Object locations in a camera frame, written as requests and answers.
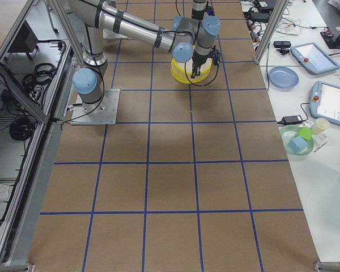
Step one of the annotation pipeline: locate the blue foam block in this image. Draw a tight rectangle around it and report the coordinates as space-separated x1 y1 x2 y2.
286 136 308 154

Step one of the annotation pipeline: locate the yellow steamer layer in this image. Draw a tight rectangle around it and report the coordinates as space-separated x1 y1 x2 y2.
171 58 213 78
172 74 208 84

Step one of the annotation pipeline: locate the green foam block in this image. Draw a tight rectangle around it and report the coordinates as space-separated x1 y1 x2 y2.
298 126 314 141

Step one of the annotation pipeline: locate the black webcam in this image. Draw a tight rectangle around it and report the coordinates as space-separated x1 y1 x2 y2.
273 41 291 56

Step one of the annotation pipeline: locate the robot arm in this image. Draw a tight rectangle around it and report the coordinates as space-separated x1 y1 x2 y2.
192 0 207 20
68 1 220 84

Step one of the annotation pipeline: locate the aluminium frame post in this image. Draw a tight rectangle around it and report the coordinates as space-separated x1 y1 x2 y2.
254 0 288 65

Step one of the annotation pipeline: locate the paper cup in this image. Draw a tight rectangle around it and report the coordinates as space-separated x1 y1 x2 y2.
311 118 330 135

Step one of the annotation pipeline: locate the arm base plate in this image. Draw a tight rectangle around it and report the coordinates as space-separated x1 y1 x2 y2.
70 89 120 125

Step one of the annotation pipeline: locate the black power adapter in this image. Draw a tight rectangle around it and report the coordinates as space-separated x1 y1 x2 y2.
279 115 303 125

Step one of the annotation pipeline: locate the lower teach pendant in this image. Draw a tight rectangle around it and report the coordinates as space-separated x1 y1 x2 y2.
309 81 340 126

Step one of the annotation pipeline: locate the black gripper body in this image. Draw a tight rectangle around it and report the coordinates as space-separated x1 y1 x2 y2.
192 51 211 67

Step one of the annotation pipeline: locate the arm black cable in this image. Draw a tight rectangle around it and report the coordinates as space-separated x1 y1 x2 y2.
184 61 219 87

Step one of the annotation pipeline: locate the upper teach pendant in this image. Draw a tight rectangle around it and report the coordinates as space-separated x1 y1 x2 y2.
290 42 340 74

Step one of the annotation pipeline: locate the green bowl with blocks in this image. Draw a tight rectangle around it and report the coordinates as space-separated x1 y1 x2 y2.
280 125 314 155

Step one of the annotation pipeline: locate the teach pendant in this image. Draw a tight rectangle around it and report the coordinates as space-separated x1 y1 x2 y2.
290 42 340 74
309 81 340 126

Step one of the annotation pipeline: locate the blue plate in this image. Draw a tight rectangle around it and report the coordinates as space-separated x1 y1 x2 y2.
268 66 299 89

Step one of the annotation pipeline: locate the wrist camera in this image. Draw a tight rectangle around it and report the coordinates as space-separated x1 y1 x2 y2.
204 1 215 16
210 45 221 66

